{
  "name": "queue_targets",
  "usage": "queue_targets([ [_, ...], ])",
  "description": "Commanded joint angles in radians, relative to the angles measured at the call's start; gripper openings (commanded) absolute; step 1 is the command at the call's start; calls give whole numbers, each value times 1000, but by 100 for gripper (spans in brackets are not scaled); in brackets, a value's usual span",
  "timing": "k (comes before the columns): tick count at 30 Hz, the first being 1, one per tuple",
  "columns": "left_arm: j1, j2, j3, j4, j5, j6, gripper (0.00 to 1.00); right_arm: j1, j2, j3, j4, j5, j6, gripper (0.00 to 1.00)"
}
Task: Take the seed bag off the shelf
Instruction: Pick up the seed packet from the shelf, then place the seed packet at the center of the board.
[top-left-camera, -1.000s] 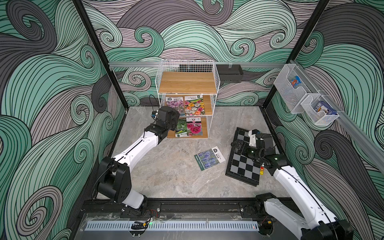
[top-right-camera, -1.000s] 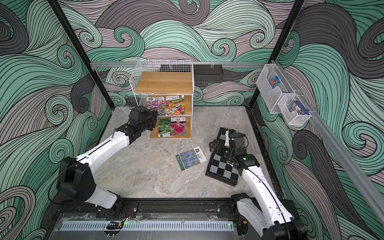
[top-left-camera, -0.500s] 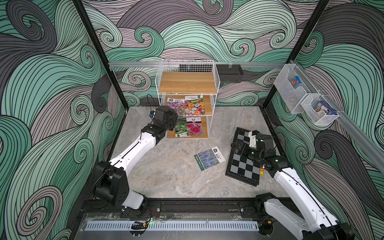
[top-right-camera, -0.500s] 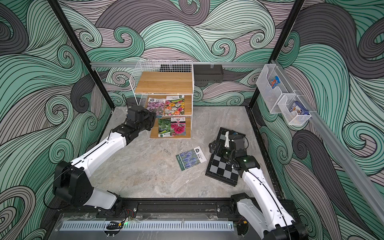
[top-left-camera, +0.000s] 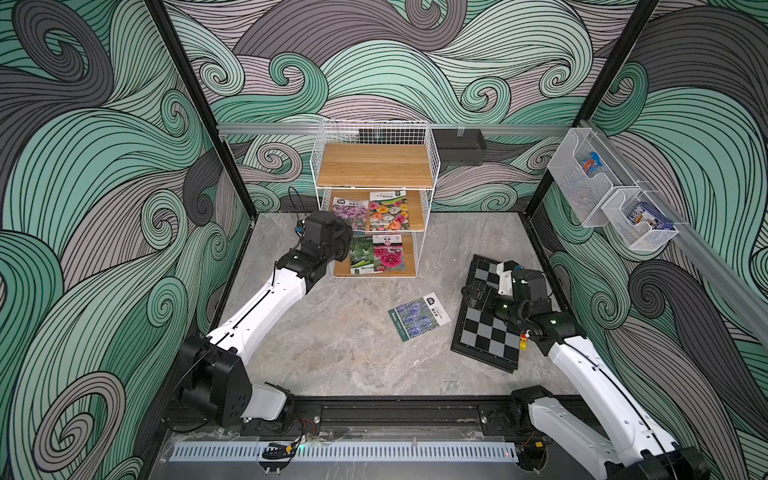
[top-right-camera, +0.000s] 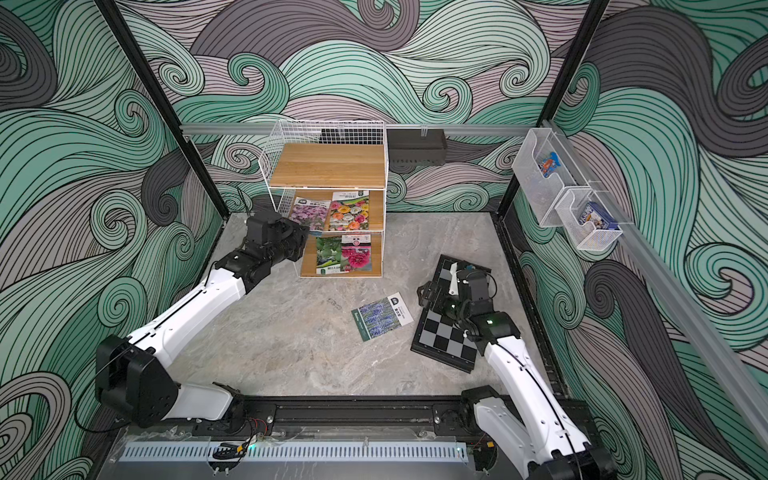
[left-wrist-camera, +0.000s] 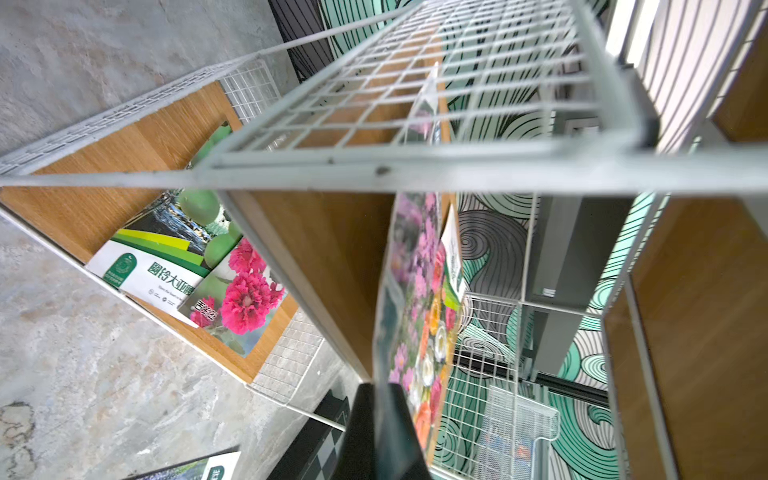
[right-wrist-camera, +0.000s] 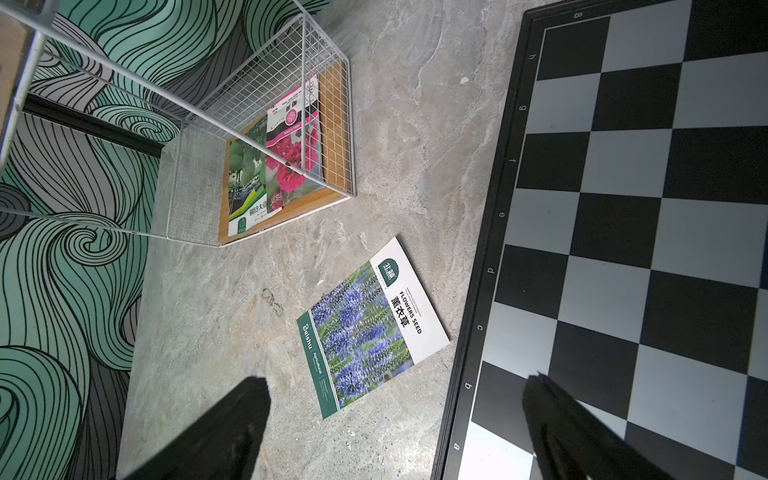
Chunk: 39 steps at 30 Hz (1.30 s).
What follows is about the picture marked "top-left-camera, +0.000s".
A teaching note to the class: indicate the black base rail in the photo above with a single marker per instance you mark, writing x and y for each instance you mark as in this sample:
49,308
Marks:
486,415

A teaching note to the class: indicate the clear wall bin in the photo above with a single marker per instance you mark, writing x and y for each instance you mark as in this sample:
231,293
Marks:
585,195
641,237

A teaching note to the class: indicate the white wire shelf rack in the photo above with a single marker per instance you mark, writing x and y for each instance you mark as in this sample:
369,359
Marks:
380,178

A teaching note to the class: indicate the black white chessboard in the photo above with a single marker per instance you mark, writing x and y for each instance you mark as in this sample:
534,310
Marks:
478,333

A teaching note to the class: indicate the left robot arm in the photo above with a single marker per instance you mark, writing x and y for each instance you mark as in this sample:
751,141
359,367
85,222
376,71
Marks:
213,377

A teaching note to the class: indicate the green leaf seed packet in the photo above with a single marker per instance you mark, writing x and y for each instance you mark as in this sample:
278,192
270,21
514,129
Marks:
361,256

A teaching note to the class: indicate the lavender seed packet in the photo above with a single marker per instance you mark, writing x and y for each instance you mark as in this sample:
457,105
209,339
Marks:
418,317

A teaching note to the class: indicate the black wall bin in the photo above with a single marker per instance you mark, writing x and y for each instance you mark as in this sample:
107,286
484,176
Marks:
458,147

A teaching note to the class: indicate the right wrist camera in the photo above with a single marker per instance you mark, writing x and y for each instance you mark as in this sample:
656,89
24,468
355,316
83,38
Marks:
505,272

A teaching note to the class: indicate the pink flower seed packet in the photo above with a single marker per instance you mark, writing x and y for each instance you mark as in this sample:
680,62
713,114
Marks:
353,212

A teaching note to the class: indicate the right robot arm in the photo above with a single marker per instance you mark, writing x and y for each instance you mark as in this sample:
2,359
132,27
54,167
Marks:
628,443

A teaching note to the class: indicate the grey slotted cable duct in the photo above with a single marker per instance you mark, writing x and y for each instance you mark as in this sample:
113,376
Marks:
353,451

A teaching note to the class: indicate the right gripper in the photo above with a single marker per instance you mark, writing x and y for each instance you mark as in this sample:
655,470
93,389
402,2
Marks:
480,291

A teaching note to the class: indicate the mixed colour flower seed packet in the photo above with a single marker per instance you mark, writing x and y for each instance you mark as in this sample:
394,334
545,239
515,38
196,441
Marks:
388,211

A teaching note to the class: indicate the blue card box in bin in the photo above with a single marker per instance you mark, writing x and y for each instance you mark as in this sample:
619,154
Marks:
644,212

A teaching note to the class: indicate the magenta flower seed packet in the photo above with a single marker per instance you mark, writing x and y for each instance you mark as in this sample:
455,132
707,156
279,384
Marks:
389,253

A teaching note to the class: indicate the upper clear wall bin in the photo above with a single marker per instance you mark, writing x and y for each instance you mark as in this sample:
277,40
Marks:
585,195

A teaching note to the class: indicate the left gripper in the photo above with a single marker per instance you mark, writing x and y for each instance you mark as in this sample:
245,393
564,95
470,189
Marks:
343,232

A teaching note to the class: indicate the lower clear wall bin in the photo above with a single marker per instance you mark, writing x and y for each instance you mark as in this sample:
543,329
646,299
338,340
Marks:
641,237

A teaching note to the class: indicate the blue red item in bin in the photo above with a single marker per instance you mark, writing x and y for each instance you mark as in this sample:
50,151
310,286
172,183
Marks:
592,164

